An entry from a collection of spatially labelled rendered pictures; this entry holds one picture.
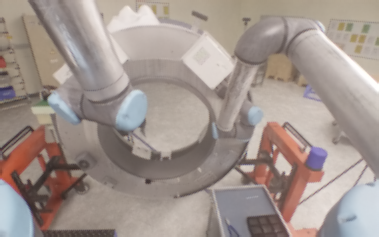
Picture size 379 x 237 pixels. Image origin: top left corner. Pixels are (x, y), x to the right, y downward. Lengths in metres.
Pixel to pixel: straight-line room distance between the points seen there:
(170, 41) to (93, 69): 0.88
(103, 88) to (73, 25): 0.11
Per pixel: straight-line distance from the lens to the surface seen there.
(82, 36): 0.33
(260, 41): 0.66
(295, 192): 1.87
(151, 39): 1.20
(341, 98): 0.52
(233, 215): 1.55
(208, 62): 1.11
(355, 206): 0.28
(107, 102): 0.39
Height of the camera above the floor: 1.89
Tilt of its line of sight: 28 degrees down
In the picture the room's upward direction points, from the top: 2 degrees clockwise
